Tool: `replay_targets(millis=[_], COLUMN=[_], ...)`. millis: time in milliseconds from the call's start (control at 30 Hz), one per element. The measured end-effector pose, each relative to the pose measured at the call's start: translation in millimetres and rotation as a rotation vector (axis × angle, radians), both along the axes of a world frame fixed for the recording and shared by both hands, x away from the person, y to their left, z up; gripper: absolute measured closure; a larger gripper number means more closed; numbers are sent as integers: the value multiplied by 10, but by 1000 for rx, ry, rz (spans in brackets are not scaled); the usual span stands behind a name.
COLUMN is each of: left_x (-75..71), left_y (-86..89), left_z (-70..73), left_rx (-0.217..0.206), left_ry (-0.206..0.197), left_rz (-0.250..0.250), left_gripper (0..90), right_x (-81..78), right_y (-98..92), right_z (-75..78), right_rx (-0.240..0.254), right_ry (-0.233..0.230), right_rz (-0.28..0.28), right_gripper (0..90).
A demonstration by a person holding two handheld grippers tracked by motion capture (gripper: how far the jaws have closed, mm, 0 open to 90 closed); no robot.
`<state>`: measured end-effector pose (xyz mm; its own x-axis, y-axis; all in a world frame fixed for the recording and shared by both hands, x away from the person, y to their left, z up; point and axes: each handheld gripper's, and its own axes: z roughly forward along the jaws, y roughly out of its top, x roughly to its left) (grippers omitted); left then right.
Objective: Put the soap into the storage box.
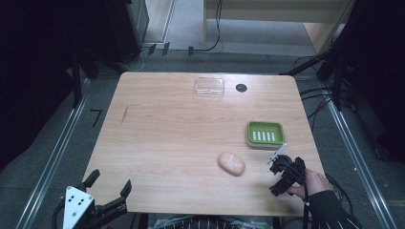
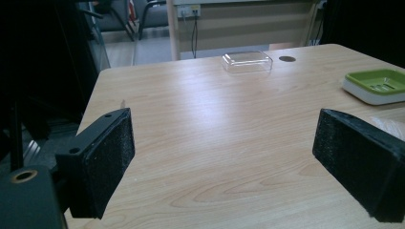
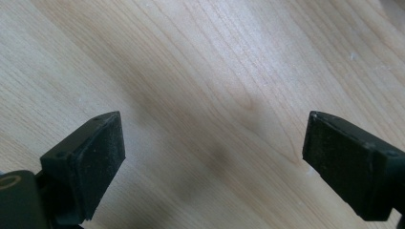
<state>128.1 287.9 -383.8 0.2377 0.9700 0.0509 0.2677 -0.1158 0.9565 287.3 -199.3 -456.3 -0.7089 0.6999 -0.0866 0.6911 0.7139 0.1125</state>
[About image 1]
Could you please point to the green soap dish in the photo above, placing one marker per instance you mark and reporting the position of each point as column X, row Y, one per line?
column 265, row 134

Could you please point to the black metal stand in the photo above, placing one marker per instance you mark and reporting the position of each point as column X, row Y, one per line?
column 336, row 76
column 76, row 82

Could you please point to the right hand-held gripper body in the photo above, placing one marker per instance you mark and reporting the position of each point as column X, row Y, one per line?
column 288, row 168

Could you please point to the person's right hand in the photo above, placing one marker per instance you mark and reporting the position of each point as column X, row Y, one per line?
column 313, row 184

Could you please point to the metal floor rail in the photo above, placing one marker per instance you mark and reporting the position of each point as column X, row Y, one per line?
column 359, row 162
column 54, row 156

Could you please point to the light wooden furniture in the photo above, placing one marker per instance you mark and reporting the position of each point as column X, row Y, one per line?
column 280, row 9

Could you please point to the clear plastic lid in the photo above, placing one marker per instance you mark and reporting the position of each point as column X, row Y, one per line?
column 209, row 86

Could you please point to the black round table grommet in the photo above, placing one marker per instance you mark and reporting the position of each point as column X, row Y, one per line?
column 241, row 87

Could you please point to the pink soap bar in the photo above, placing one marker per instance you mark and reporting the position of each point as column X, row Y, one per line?
column 231, row 163

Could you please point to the black cabinet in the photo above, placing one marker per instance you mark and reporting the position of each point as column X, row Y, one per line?
column 127, row 28

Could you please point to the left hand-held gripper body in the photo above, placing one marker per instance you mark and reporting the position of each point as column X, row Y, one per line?
column 78, row 206

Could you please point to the person's striped clothing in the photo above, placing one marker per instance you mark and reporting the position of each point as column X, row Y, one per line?
column 207, row 223

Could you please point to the black plug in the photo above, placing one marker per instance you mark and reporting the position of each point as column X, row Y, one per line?
column 165, row 48
column 152, row 49
column 190, row 51

